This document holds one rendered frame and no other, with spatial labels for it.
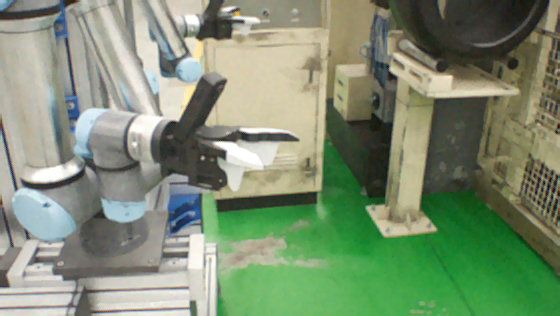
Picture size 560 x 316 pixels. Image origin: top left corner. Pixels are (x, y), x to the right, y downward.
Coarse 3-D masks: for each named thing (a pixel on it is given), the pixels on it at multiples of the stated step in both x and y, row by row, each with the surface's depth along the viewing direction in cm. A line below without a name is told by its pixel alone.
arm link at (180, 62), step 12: (144, 0) 140; (156, 0) 141; (144, 12) 143; (156, 12) 142; (168, 12) 145; (156, 24) 144; (168, 24) 145; (156, 36) 147; (168, 36) 147; (180, 36) 149; (168, 48) 149; (180, 48) 150; (168, 60) 152; (180, 60) 151; (192, 60) 151; (180, 72) 151; (192, 72) 152
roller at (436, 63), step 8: (400, 40) 205; (408, 40) 201; (400, 48) 204; (408, 48) 197; (416, 48) 191; (416, 56) 190; (424, 56) 184; (432, 56) 180; (432, 64) 178; (440, 64) 175; (440, 72) 176
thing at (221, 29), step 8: (200, 16) 164; (216, 16) 167; (224, 16) 167; (200, 24) 164; (208, 24) 167; (216, 24) 168; (224, 24) 169; (200, 32) 165; (208, 32) 169; (216, 32) 169; (224, 32) 170; (232, 32) 171; (200, 40) 168
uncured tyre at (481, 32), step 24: (408, 0) 168; (432, 0) 164; (504, 0) 195; (528, 0) 185; (408, 24) 175; (432, 24) 168; (480, 24) 199; (504, 24) 193; (528, 24) 173; (432, 48) 175; (456, 48) 173; (480, 48) 174; (504, 48) 176
